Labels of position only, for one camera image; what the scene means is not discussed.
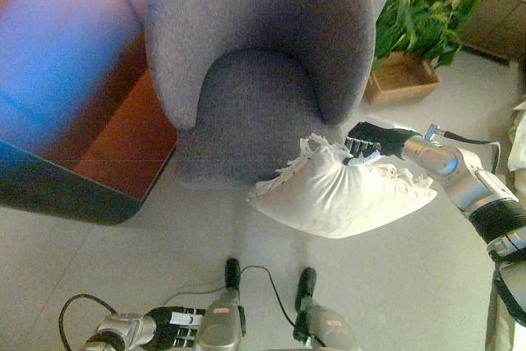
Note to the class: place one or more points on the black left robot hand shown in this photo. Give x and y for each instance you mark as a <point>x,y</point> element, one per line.
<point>172,320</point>

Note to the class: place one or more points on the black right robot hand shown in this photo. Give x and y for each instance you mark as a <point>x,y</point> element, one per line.
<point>382,137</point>

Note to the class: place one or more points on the white fringed throw pillow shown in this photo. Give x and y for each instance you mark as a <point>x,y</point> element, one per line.
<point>345,199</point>

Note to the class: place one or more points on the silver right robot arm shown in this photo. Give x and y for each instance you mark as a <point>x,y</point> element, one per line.
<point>444,158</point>

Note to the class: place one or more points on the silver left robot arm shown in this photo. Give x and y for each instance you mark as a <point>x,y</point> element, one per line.
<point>123,326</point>

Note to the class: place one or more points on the wooden rectangular tray basket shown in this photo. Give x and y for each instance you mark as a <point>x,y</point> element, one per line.
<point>400,88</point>

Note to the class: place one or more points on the green leafy potted plant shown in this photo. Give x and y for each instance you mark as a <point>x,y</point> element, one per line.
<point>419,18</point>

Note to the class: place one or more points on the white bed duvet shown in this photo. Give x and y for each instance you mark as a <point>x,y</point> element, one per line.
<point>518,141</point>

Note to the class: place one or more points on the grey fabric tub armchair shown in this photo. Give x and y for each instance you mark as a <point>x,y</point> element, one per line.
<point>255,18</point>

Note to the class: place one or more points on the dark cabinet with wooden top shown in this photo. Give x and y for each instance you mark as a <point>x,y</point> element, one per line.
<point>123,141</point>

